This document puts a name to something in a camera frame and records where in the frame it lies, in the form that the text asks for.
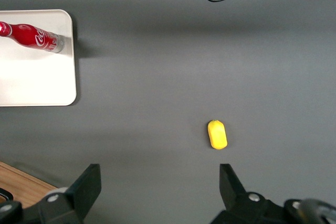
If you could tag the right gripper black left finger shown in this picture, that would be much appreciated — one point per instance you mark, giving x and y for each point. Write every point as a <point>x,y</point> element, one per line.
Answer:
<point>73,200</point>

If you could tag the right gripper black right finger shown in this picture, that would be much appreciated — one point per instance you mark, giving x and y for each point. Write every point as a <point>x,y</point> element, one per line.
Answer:
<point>239,205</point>

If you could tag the beige rectangular tray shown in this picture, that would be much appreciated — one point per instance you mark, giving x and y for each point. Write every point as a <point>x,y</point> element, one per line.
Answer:
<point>39,77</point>

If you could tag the wooden two-drawer cabinet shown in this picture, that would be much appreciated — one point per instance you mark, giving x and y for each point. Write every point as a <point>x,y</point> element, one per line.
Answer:
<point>23,182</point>

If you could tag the yellow lemon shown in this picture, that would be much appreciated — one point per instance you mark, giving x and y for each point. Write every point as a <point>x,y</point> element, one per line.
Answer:
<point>217,134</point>

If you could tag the red cola bottle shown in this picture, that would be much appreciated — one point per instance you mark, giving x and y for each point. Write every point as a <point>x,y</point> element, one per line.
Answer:
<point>26,36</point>

